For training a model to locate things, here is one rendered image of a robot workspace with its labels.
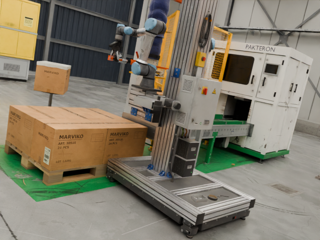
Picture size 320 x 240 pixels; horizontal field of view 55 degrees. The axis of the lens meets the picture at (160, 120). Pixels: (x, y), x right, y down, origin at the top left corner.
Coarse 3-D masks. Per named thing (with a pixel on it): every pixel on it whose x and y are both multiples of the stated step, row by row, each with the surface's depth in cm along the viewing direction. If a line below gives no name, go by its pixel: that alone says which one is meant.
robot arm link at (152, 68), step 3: (150, 66) 299; (153, 66) 300; (150, 69) 298; (153, 69) 300; (150, 72) 299; (153, 72) 301; (147, 75) 299; (150, 75) 300; (153, 75) 302; (153, 78) 304
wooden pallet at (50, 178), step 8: (8, 144) 341; (8, 152) 342; (16, 152) 348; (24, 160) 315; (32, 160) 303; (32, 168) 316; (40, 168) 292; (72, 168) 300; (80, 168) 307; (96, 168) 322; (104, 168) 330; (48, 176) 283; (56, 176) 288; (72, 176) 311; (80, 176) 315; (88, 176) 319; (96, 176) 325; (104, 176) 333; (48, 184) 284; (56, 184) 291
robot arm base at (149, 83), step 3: (144, 78) 302; (147, 78) 301; (150, 78) 301; (141, 81) 304; (144, 81) 301; (147, 81) 301; (150, 81) 302; (153, 81) 305; (141, 84) 302; (144, 84) 301; (147, 84) 301; (150, 84) 301; (153, 84) 304; (147, 87) 300; (150, 87) 301; (153, 87) 304
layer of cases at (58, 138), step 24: (24, 120) 315; (48, 120) 301; (72, 120) 322; (96, 120) 345; (120, 120) 372; (24, 144) 315; (48, 144) 283; (72, 144) 293; (96, 144) 314; (120, 144) 339; (144, 144) 368; (48, 168) 283
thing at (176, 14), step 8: (176, 16) 441; (168, 24) 515; (176, 24) 444; (168, 40) 484; (168, 48) 475; (160, 56) 523; (168, 56) 451; (160, 64) 526; (168, 64) 453; (160, 80) 495; (152, 144) 473
